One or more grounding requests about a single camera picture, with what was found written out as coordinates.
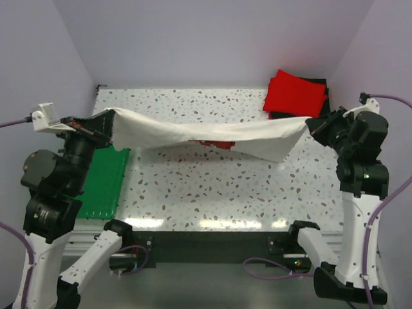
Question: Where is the green plastic tray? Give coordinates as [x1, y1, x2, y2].
[77, 146, 130, 220]

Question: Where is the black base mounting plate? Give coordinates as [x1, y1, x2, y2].
[109, 231, 312, 273]

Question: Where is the red folded t shirt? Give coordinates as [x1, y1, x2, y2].
[263, 68, 326, 118]

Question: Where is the black folded t shirt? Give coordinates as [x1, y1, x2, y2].
[268, 77, 333, 120]

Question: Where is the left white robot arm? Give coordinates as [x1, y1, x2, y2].
[9, 110, 133, 308]

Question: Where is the white t shirt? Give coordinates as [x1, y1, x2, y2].
[105, 108, 308, 163]

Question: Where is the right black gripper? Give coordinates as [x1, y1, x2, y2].
[306, 106, 355, 156]

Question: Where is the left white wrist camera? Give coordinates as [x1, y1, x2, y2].
[31, 102, 75, 135]

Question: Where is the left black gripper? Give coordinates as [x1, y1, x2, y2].
[56, 107, 117, 191]

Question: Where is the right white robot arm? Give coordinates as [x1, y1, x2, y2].
[286, 108, 389, 305]

